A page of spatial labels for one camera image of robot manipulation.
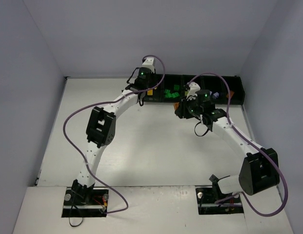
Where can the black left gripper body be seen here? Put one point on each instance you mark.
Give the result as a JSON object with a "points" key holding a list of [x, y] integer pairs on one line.
{"points": [[142, 93]]}

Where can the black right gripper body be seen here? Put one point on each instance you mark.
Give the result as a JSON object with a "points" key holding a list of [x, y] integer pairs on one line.
{"points": [[181, 111]]}

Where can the yellow curved lego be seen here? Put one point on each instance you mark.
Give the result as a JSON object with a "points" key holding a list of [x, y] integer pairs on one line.
{"points": [[150, 92]]}

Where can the brown lego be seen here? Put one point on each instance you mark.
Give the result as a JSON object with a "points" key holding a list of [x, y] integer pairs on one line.
{"points": [[176, 106]]}

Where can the dark green lego brick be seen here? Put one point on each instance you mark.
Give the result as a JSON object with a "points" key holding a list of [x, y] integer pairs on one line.
{"points": [[176, 94]]}

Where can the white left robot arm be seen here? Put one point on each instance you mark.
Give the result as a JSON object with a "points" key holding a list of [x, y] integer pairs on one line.
{"points": [[101, 129]]}

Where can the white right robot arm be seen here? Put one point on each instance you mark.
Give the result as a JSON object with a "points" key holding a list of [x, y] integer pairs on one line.
{"points": [[258, 171]]}

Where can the green lego in tray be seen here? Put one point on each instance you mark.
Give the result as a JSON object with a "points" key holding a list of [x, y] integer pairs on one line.
{"points": [[168, 95]]}

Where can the black compartment tray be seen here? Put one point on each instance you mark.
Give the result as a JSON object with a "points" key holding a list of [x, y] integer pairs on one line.
{"points": [[208, 82]]}

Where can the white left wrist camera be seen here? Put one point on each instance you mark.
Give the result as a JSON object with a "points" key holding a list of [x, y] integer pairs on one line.
{"points": [[149, 63]]}

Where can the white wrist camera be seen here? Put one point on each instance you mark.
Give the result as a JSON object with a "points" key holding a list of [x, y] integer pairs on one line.
{"points": [[149, 63], [193, 88]]}

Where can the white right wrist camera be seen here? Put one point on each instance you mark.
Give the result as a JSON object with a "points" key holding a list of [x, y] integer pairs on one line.
{"points": [[193, 88]]}

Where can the right base mount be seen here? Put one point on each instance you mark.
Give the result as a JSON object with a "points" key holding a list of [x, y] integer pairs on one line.
{"points": [[211, 201]]}

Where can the base mount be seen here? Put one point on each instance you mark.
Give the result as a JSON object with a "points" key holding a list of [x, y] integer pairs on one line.
{"points": [[211, 201], [95, 206]]}

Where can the left base mount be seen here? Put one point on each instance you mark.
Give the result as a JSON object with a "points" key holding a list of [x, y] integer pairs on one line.
{"points": [[95, 206]]}

